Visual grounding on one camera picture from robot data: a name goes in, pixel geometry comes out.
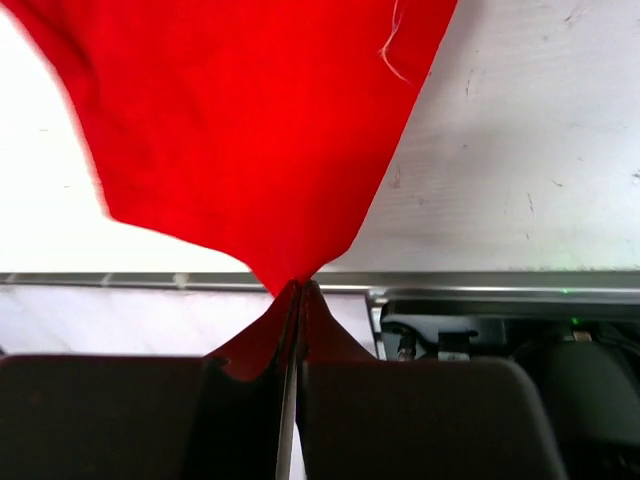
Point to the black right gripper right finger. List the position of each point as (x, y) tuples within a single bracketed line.
[(360, 417)]

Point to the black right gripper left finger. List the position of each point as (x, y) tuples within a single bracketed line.
[(225, 415)]

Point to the red t-shirt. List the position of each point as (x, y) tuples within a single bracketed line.
[(259, 129)]

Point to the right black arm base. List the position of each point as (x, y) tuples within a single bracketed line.
[(580, 349)]

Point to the aluminium table edge rail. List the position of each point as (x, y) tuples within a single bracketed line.
[(369, 282)]

